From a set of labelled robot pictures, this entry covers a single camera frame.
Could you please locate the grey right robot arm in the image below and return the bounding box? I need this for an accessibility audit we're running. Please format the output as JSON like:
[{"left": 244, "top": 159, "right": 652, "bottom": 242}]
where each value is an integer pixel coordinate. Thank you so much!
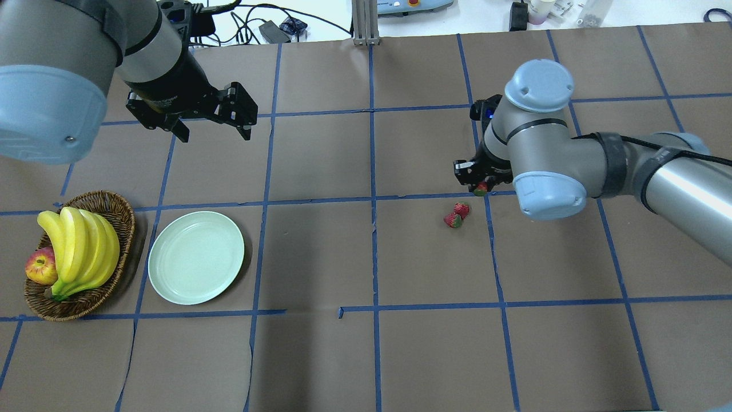
[{"left": 452, "top": 58, "right": 731, "bottom": 264}]

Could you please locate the yellow banana bunch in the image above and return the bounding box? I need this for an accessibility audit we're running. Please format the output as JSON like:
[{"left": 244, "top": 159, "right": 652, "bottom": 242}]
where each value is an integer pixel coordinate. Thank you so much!
[{"left": 37, "top": 207, "right": 121, "bottom": 302}]

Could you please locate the black power adapter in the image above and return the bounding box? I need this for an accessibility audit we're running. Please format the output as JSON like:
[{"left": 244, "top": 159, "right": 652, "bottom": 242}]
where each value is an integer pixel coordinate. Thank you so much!
[{"left": 258, "top": 21, "right": 291, "bottom": 44}]

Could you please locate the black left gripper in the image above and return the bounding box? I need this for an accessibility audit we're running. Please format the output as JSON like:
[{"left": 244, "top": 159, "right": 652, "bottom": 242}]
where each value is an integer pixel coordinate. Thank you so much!
[{"left": 126, "top": 82, "right": 258, "bottom": 143}]

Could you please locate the blue teach pendant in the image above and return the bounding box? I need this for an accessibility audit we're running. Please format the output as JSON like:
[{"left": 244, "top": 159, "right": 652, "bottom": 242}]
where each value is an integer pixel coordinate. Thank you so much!
[{"left": 376, "top": 0, "right": 455, "bottom": 17}]

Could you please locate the red yellow apple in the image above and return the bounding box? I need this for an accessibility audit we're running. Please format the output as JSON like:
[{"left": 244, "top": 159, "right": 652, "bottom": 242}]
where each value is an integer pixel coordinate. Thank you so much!
[{"left": 25, "top": 246, "right": 58, "bottom": 285}]

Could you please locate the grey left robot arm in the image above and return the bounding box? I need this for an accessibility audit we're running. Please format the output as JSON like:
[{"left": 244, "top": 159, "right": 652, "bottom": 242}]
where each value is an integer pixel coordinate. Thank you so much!
[{"left": 1, "top": 1, "right": 258, "bottom": 164}]

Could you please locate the aluminium frame post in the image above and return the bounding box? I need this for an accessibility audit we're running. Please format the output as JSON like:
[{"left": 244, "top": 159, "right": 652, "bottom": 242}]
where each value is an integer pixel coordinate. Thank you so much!
[{"left": 351, "top": 0, "right": 381, "bottom": 46}]

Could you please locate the red strawberry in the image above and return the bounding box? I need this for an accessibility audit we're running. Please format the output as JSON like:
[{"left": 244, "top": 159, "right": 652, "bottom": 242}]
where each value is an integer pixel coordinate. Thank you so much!
[
  {"left": 472, "top": 181, "right": 491, "bottom": 197},
  {"left": 443, "top": 212, "right": 463, "bottom": 228},
  {"left": 453, "top": 201, "right": 471, "bottom": 220}
]

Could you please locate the pale green round plate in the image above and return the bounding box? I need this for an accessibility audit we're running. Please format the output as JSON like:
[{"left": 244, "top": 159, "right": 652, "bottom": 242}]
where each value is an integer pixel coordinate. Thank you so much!
[{"left": 148, "top": 211, "right": 246, "bottom": 306}]

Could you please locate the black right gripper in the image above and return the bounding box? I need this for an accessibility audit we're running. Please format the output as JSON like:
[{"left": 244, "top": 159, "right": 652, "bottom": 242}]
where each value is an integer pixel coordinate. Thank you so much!
[{"left": 454, "top": 150, "right": 513, "bottom": 192}]

